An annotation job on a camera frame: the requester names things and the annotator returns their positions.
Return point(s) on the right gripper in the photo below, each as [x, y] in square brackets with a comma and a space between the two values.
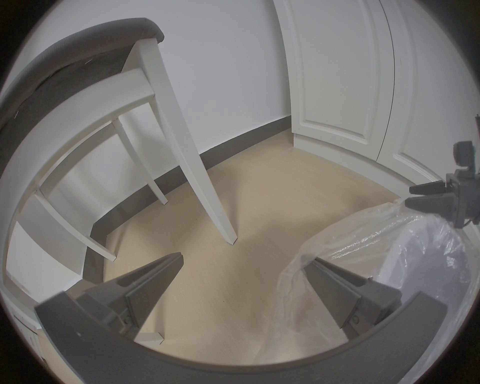
[465, 195]

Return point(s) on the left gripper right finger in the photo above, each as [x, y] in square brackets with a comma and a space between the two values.
[356, 300]

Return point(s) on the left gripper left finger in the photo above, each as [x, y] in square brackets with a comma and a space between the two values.
[142, 288]

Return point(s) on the clear plastic bag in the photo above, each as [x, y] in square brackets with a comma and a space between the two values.
[356, 247]

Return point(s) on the white trash bin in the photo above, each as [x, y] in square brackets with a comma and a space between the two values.
[393, 262]

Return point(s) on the white wardrobe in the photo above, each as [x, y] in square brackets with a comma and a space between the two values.
[337, 75]

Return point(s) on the white chair dark grey cushions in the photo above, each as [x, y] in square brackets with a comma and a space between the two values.
[93, 97]

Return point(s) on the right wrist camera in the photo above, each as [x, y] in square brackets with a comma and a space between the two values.
[464, 153]

